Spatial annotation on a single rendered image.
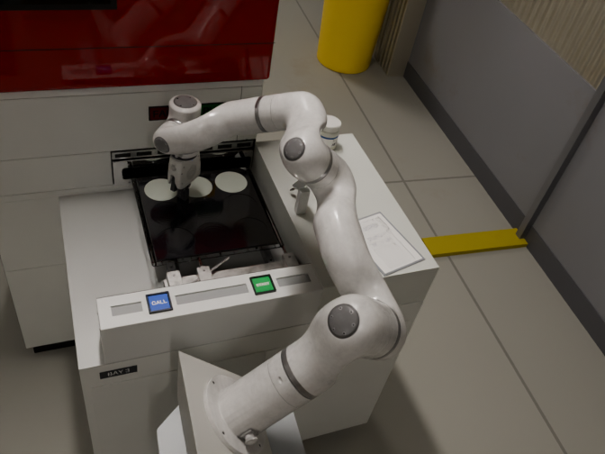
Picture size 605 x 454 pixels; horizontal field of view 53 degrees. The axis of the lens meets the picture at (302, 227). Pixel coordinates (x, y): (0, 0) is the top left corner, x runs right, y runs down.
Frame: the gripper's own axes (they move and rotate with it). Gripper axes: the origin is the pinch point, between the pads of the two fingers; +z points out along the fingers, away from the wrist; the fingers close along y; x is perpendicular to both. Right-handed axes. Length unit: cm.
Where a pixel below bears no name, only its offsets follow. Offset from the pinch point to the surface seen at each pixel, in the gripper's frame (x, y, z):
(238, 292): -35.6, -24.6, -3.6
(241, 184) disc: -10.2, 16.4, 2.0
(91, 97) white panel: 26.2, -6.8, -24.4
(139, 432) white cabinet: -22, -47, 48
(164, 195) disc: 4.7, -2.9, 2.0
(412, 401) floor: -88, 40, 92
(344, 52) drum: 53, 253, 75
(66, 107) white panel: 30.6, -11.9, -21.7
